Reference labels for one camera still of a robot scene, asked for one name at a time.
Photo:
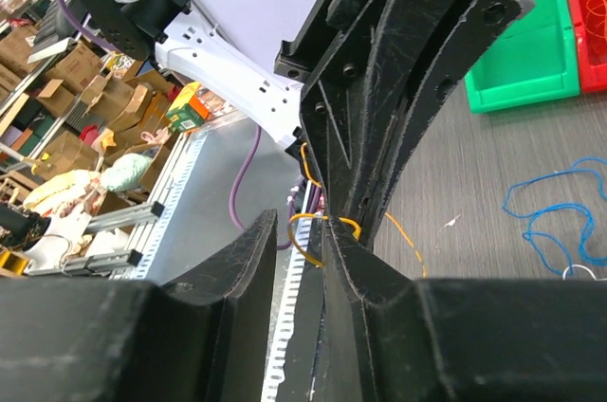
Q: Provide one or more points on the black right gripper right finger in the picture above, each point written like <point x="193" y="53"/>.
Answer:
<point x="391" y="338"/>

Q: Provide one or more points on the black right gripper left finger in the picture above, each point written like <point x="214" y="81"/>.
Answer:
<point x="200" y="337"/>

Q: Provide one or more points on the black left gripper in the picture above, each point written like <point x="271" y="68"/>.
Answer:
<point x="376" y="74"/>

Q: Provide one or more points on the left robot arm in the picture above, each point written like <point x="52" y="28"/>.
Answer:
<point x="174" y="35"/>

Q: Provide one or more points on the lower green storage bin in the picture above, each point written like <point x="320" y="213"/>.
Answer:
<point x="534" y="61"/>

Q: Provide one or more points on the red storage bin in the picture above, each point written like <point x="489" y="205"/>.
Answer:
<point x="589" y="24"/>

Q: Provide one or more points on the white slotted cable duct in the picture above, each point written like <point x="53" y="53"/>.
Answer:
<point x="193" y="188"/>

